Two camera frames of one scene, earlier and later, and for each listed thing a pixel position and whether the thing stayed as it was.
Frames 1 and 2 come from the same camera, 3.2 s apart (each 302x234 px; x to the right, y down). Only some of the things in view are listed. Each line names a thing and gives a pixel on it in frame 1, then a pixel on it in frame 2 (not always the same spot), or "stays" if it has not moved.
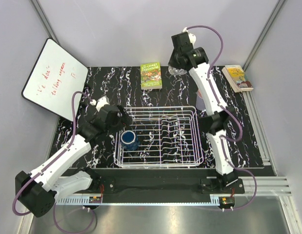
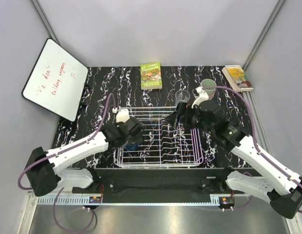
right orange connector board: [227, 200] stays
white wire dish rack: [160, 137] stays
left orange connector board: [95, 199] stays
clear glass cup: [174, 71] → [181, 96]
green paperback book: [151, 76] stays
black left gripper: [124, 121] → [118, 124]
